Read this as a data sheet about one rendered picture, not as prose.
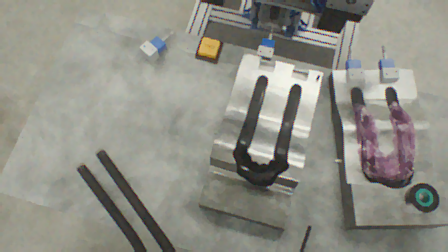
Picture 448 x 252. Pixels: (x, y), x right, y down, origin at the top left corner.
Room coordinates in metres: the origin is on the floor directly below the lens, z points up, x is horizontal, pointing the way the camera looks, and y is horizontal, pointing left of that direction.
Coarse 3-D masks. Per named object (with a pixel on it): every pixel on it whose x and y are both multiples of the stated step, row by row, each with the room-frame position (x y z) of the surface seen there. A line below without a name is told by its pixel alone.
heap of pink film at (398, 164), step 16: (368, 112) 0.45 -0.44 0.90; (400, 112) 0.45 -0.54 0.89; (368, 128) 0.39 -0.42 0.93; (400, 128) 0.39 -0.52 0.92; (368, 144) 0.35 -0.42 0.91; (400, 144) 0.35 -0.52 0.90; (416, 144) 0.35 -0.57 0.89; (368, 160) 0.30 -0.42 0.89; (384, 160) 0.30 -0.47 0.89; (400, 160) 0.30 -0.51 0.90; (384, 176) 0.26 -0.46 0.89; (400, 176) 0.25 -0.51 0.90
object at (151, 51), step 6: (168, 36) 0.77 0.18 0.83; (150, 42) 0.74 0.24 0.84; (156, 42) 0.74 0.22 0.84; (162, 42) 0.74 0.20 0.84; (144, 48) 0.71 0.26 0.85; (150, 48) 0.71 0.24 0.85; (156, 48) 0.72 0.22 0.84; (162, 48) 0.72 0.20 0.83; (144, 54) 0.70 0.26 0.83; (150, 54) 0.69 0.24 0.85; (156, 54) 0.70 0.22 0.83; (150, 60) 0.68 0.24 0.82
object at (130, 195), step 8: (96, 152) 0.36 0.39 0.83; (104, 152) 0.36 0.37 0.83; (104, 160) 0.33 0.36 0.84; (112, 168) 0.30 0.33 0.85; (112, 176) 0.28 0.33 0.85; (120, 176) 0.28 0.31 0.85; (120, 184) 0.25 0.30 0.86; (128, 184) 0.25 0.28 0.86; (128, 192) 0.23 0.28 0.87; (128, 200) 0.20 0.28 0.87; (136, 200) 0.20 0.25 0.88; (136, 208) 0.18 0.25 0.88; (144, 208) 0.18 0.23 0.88; (144, 216) 0.15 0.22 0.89; (152, 216) 0.15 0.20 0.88; (144, 224) 0.13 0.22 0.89; (152, 224) 0.13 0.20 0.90; (152, 232) 0.11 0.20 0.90; (160, 232) 0.11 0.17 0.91; (160, 240) 0.09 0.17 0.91
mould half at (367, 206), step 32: (384, 96) 0.52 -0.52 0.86; (416, 96) 0.52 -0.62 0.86; (352, 128) 0.40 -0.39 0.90; (384, 128) 0.40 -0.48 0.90; (416, 128) 0.40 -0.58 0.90; (352, 160) 0.31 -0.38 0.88; (416, 160) 0.31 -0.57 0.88; (352, 192) 0.21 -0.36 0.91; (384, 192) 0.21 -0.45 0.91; (352, 224) 0.12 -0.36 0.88; (384, 224) 0.12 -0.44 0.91; (416, 224) 0.12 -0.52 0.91
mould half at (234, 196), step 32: (256, 64) 0.63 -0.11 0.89; (288, 64) 0.62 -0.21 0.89; (224, 128) 0.40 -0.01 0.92; (256, 128) 0.41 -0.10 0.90; (224, 160) 0.30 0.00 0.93; (256, 160) 0.30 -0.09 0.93; (288, 160) 0.30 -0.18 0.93; (224, 192) 0.22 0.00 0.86; (256, 192) 0.22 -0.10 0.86; (288, 192) 0.22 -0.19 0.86
